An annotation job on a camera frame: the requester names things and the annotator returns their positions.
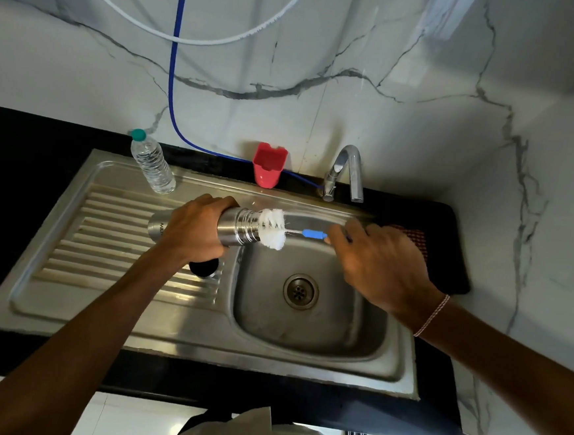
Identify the person's right hand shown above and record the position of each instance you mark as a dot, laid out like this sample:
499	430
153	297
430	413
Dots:
387	272

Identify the person's left hand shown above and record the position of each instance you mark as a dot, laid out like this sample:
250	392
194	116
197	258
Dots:
191	232

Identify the steel flask cup lid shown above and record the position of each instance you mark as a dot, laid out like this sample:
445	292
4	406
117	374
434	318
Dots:
203	269

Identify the steel flask bottle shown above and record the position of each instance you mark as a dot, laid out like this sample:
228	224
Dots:
239	227

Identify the blue white bottle brush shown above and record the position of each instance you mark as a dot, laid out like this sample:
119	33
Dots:
271	228

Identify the person's right forearm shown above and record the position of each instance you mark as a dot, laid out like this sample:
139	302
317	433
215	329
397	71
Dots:
512	381

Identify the person's left forearm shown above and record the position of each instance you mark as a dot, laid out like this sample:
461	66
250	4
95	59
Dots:
73	346

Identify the clear plastic water bottle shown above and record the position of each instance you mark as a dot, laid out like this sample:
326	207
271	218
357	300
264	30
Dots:
155	165

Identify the red checkered cloth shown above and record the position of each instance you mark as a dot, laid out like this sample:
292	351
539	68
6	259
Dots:
419	242

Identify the dark woven tray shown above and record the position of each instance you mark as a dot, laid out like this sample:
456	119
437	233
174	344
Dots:
446	272

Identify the metal sink drain strainer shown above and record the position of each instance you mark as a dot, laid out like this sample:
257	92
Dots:
301	292

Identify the red plastic brush holder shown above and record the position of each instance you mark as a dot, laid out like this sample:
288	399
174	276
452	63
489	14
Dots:
268	176

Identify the chrome sink faucet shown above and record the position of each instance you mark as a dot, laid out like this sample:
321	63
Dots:
355	170

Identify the stainless steel sink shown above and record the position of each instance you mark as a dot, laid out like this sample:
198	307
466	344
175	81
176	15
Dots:
259	321

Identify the dark trousers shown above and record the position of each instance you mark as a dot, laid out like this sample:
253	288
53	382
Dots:
201	418

